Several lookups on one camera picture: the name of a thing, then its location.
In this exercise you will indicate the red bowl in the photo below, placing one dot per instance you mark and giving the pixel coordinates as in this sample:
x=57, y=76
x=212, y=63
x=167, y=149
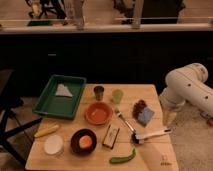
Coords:
x=98, y=113

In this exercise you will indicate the black chair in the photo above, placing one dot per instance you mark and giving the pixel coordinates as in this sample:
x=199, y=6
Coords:
x=9, y=100

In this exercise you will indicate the green plastic cup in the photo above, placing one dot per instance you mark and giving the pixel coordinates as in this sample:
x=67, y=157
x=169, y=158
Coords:
x=117, y=96

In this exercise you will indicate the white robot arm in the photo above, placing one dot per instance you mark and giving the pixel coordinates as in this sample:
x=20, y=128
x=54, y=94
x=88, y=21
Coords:
x=186, y=84

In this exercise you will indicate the white handled brush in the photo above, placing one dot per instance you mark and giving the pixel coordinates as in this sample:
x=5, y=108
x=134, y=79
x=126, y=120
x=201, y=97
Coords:
x=141, y=138

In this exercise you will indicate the blue sponge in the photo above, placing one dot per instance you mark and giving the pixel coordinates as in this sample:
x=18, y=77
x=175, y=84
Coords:
x=145, y=116

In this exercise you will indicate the white folded cloth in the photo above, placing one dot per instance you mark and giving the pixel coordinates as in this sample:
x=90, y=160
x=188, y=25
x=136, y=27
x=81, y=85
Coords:
x=63, y=90

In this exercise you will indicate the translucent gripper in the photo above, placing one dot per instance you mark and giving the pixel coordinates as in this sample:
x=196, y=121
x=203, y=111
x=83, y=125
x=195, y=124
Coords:
x=169, y=115

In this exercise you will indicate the green pepper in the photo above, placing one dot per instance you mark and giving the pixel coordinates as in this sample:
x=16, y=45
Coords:
x=124, y=159

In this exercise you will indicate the small metal cup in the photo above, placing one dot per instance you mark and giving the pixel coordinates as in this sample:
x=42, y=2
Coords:
x=98, y=91

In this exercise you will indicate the yellow corn cob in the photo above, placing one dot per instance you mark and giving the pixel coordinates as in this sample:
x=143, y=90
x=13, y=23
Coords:
x=46, y=131

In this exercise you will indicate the small brown box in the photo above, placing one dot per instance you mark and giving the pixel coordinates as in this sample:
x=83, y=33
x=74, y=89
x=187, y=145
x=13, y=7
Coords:
x=111, y=136

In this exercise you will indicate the white round lid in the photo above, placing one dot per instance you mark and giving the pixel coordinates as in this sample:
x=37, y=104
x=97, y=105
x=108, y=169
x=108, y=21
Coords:
x=53, y=145

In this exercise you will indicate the dark bowl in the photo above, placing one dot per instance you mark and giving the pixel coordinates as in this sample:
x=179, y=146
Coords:
x=74, y=145

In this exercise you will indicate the orange fruit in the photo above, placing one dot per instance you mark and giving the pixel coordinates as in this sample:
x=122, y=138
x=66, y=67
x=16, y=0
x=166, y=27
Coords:
x=85, y=142

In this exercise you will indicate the green plastic tray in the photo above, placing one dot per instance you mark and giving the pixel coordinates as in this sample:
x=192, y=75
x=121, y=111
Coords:
x=50, y=105

